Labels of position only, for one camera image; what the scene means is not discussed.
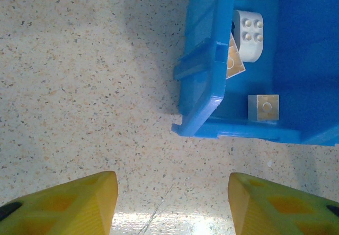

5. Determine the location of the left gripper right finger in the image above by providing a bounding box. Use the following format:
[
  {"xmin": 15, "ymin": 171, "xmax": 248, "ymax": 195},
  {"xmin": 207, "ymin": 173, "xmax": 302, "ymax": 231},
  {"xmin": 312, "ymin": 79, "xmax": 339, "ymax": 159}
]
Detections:
[{"xmin": 228, "ymin": 172, "xmax": 339, "ymax": 235}]

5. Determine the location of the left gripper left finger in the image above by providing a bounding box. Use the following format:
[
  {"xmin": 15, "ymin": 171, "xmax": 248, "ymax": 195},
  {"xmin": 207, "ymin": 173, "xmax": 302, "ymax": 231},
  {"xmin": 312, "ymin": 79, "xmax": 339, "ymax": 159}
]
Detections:
[{"xmin": 0, "ymin": 170, "xmax": 119, "ymax": 235}]

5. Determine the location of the small white lego brick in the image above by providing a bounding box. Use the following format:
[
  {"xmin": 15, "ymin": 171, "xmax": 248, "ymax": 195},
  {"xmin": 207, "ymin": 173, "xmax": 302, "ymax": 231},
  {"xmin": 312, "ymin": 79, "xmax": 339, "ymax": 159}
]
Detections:
[{"xmin": 247, "ymin": 94, "xmax": 280, "ymax": 122}]

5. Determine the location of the cream long lego brick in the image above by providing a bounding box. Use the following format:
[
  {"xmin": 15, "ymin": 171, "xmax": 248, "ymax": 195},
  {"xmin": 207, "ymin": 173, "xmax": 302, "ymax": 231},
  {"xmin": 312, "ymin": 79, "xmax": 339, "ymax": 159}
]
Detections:
[{"xmin": 226, "ymin": 32, "xmax": 246, "ymax": 80}]

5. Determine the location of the white rounded lego brick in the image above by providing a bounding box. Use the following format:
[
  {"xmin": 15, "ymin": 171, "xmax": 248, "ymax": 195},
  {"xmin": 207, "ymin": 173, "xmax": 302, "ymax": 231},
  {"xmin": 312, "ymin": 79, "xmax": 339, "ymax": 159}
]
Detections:
[{"xmin": 232, "ymin": 9, "xmax": 264, "ymax": 63}]

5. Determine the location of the blue three-compartment bin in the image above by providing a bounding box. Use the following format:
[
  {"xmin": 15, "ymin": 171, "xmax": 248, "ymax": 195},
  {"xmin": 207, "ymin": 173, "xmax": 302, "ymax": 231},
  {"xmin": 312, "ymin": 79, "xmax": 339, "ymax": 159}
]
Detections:
[{"xmin": 171, "ymin": 0, "xmax": 339, "ymax": 147}]

